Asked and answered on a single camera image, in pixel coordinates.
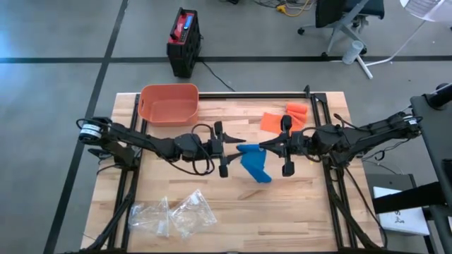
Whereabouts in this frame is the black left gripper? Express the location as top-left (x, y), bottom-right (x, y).
top-left (203, 121), bottom-right (246, 179)

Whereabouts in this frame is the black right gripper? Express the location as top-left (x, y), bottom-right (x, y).
top-left (259, 114), bottom-right (312, 179)

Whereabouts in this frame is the blue elastic bandage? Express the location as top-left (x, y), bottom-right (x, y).
top-left (236, 143), bottom-right (273, 184)

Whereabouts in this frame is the orange elastic bandage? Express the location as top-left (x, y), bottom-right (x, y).
top-left (260, 102), bottom-right (309, 135)

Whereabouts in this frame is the orange plastic basin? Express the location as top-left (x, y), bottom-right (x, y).
top-left (137, 83), bottom-right (201, 128)

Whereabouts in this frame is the clear plastic bag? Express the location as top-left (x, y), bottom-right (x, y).
top-left (127, 196), bottom-right (171, 238)
top-left (168, 189), bottom-right (218, 239)

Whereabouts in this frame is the red and black power station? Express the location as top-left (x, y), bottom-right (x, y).
top-left (166, 6), bottom-right (203, 79)

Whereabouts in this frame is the grey cabinet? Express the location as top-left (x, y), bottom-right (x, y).
top-left (365, 172), bottom-right (418, 193)

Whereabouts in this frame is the white stand base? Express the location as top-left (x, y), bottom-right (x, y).
top-left (330, 19), bottom-right (430, 80)

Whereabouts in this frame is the white cardboard box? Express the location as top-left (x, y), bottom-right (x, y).
top-left (373, 186), bottom-right (432, 237)

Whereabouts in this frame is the black office chair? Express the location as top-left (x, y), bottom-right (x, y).
top-left (297, 0), bottom-right (386, 58)

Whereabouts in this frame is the black equipment cart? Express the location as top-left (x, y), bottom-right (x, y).
top-left (372, 83), bottom-right (452, 254)

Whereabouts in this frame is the white printed paper sheet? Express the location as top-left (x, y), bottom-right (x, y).
top-left (398, 0), bottom-right (452, 24)

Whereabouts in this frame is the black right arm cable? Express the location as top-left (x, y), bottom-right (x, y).
top-left (298, 125), bottom-right (324, 164)

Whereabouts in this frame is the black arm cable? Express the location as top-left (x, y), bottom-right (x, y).
top-left (298, 125), bottom-right (324, 164)
top-left (165, 123), bottom-right (217, 177)

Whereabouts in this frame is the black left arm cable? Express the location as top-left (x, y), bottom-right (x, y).
top-left (165, 123), bottom-right (217, 177)

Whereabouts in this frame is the black aluminium table frame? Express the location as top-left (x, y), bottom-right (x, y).
top-left (83, 84), bottom-right (388, 254)

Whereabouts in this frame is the black power cable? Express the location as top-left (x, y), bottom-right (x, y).
top-left (199, 59), bottom-right (237, 93)

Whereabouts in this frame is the black loose cable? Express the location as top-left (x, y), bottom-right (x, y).
top-left (361, 132), bottom-right (424, 164)

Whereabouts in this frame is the yellow floor cable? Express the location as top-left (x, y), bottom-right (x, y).
top-left (275, 0), bottom-right (312, 18)

